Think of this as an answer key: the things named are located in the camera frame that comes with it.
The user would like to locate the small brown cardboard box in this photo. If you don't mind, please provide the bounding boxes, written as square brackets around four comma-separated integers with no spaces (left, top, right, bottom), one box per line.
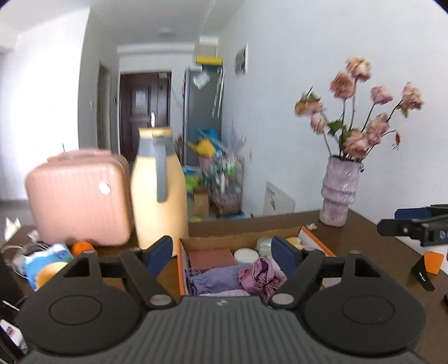
[193,187,211,217]

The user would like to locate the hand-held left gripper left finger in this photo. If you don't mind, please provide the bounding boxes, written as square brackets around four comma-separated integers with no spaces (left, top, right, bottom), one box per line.
[62,235,176,310]

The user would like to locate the red cardboard box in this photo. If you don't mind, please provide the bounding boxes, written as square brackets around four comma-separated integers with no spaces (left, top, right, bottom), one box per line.
[177,209,337,296]

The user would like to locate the dried pink roses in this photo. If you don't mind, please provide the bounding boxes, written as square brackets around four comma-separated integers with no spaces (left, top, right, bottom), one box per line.
[295,58,425,163]

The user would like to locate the orange black tool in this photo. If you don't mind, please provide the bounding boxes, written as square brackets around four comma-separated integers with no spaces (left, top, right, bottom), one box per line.
[416,252,445,292]

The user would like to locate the dark brown door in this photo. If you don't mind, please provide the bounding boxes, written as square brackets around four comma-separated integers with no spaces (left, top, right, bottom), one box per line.
[120,72,172,155]

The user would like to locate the mauve satin pouch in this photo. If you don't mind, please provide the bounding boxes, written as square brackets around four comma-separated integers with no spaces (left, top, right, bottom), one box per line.
[239,258,288,303]

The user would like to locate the orange fruit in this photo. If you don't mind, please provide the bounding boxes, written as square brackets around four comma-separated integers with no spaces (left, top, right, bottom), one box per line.
[72,241,96,258]

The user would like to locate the grey refrigerator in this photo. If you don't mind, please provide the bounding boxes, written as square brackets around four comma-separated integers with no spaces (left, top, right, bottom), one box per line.
[184,66,225,167]

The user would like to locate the pale green translucent packet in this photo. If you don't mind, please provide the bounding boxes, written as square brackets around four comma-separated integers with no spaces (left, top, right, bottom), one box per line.
[256,237,279,258]

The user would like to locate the cluttered storage cart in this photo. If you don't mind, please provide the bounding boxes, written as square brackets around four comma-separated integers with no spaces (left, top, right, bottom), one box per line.
[184,129,246,218]

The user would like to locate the pink suitcase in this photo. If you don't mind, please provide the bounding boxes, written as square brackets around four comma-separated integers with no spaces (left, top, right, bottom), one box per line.
[25,149,135,247]

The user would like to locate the lavender towel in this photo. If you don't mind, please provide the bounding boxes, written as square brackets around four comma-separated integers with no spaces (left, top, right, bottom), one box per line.
[189,265,254,296]

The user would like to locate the crumpled white paper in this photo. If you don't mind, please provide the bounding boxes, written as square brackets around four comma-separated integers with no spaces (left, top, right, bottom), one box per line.
[3,217,22,242]

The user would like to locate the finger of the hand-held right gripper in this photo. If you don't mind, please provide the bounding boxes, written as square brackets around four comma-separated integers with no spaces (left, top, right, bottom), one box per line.
[377,215,448,246]
[395,205,448,220]

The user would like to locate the reddish brown cloth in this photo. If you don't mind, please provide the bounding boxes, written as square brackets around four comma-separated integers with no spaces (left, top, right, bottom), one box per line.
[189,248,236,271]

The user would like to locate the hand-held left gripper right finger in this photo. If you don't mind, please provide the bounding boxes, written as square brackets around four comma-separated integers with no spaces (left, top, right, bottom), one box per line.
[268,235,384,309]

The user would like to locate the blue white wipes packet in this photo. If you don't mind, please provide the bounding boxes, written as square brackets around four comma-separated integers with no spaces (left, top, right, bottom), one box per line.
[23,241,74,291]

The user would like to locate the white paper sheet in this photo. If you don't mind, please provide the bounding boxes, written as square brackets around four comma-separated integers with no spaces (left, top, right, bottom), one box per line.
[395,236,448,258]

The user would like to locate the yellow thermos jug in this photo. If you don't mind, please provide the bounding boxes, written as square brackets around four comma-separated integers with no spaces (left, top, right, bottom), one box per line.
[130,127,189,250]

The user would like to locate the desk calendar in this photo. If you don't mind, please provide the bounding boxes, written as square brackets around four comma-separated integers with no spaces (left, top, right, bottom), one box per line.
[263,181,296,215]

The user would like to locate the lilac textured vase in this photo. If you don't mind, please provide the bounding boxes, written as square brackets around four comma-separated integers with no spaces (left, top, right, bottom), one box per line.
[319,156,361,227]

